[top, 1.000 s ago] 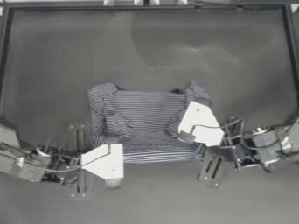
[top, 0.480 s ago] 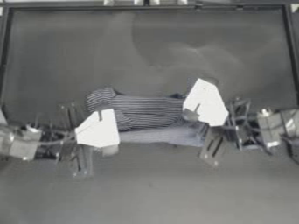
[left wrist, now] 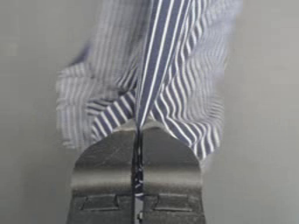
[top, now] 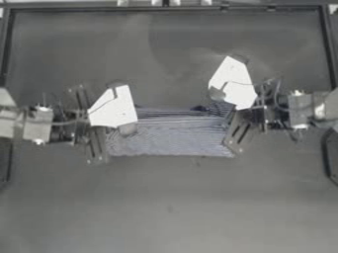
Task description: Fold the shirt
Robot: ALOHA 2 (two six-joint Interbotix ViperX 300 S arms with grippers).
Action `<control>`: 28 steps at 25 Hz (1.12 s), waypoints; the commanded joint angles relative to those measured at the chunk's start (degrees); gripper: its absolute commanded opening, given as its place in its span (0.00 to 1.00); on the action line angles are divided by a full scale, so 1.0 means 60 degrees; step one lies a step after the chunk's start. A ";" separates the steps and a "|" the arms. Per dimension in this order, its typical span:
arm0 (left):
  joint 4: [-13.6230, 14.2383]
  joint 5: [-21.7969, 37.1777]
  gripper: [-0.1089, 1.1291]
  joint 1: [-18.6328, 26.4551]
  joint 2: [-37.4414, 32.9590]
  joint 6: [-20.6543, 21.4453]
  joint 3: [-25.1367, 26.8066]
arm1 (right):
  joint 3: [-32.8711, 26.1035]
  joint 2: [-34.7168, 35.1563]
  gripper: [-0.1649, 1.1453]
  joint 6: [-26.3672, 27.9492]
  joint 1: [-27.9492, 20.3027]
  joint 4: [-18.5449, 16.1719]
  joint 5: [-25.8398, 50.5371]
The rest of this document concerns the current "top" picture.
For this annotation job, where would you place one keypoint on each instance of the navy white striped t-shirt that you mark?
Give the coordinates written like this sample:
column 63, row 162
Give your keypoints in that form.
column 175, row 138

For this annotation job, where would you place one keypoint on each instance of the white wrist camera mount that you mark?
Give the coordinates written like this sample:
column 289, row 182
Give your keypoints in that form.
column 114, row 113
column 231, row 70

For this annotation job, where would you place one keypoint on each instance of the black rounded side bracket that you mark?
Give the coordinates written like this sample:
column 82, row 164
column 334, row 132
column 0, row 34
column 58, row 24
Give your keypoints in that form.
column 331, row 158
column 4, row 164

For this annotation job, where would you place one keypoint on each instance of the small silver frame bracket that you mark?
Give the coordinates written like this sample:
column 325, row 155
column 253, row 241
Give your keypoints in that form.
column 175, row 2
column 206, row 2
column 122, row 2
column 155, row 2

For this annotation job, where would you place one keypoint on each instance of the black table frame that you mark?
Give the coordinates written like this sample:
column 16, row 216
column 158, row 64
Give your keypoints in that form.
column 66, row 6

